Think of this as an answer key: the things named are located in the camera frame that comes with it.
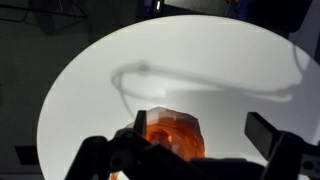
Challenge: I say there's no orange plastic bag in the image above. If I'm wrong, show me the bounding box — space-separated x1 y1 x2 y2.
109 106 206 180

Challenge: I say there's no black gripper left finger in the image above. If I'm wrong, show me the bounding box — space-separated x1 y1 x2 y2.
64 109 201 180

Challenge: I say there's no dark rectangular floor vent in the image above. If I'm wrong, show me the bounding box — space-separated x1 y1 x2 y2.
14 145 41 166

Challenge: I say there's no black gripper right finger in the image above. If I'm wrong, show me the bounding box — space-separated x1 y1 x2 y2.
244 111 320 180

